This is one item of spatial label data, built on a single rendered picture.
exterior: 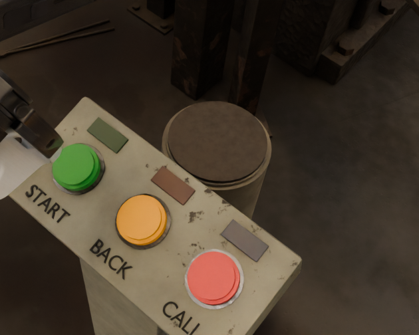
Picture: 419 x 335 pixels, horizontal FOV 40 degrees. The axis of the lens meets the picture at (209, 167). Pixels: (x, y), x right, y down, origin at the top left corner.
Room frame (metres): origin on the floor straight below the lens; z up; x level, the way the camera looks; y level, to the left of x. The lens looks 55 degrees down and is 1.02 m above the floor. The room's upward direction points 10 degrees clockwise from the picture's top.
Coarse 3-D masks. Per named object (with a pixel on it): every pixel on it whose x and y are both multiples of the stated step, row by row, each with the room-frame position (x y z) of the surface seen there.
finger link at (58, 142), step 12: (12, 96) 0.20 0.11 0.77; (12, 108) 0.19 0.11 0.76; (24, 108) 0.20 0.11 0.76; (24, 120) 0.19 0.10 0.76; (36, 120) 0.20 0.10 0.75; (24, 132) 0.19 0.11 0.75; (36, 132) 0.19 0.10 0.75; (48, 132) 0.20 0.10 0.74; (36, 144) 0.19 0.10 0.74; (48, 144) 0.20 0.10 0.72; (60, 144) 0.22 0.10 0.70; (48, 156) 0.21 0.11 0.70
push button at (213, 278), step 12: (216, 252) 0.20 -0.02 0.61; (192, 264) 0.19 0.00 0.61; (204, 264) 0.19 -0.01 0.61; (216, 264) 0.19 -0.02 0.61; (228, 264) 0.19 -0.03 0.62; (192, 276) 0.18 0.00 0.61; (204, 276) 0.18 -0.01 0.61; (216, 276) 0.18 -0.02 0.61; (228, 276) 0.19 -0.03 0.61; (192, 288) 0.18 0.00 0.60; (204, 288) 0.17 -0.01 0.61; (216, 288) 0.18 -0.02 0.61; (228, 288) 0.18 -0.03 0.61; (204, 300) 0.17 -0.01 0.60; (216, 300) 0.17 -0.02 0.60
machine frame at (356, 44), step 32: (288, 0) 1.07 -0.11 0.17; (320, 0) 1.03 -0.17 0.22; (352, 0) 1.10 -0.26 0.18; (384, 0) 1.24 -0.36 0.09; (288, 32) 1.06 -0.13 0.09; (320, 32) 1.02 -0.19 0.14; (352, 32) 1.12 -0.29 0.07; (384, 32) 1.20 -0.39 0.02; (320, 64) 1.03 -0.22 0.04; (352, 64) 1.06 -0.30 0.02
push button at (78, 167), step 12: (72, 144) 0.28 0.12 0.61; (60, 156) 0.27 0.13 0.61; (72, 156) 0.27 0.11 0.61; (84, 156) 0.27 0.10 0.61; (96, 156) 0.27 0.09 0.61; (60, 168) 0.26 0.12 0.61; (72, 168) 0.26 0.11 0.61; (84, 168) 0.26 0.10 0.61; (96, 168) 0.26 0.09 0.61; (60, 180) 0.25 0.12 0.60; (72, 180) 0.25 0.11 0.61; (84, 180) 0.25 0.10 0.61
